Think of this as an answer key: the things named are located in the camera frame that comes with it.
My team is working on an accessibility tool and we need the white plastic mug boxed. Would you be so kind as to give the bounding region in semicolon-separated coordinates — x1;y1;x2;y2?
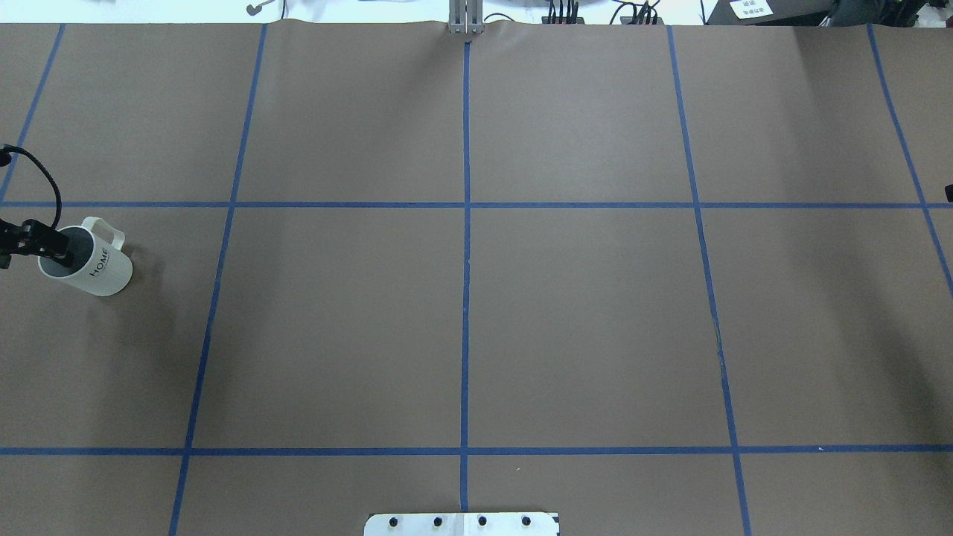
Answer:
37;217;133;296

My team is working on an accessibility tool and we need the aluminium frame post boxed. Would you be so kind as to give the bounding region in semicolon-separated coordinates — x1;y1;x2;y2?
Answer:
448;0;485;35

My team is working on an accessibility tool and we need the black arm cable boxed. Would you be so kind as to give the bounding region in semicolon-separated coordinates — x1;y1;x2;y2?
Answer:
0;144;63;229

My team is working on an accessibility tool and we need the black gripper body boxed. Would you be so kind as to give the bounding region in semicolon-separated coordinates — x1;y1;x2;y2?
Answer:
1;220;31;270

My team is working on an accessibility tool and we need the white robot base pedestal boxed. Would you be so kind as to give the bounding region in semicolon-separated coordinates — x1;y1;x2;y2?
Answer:
363;511;561;535

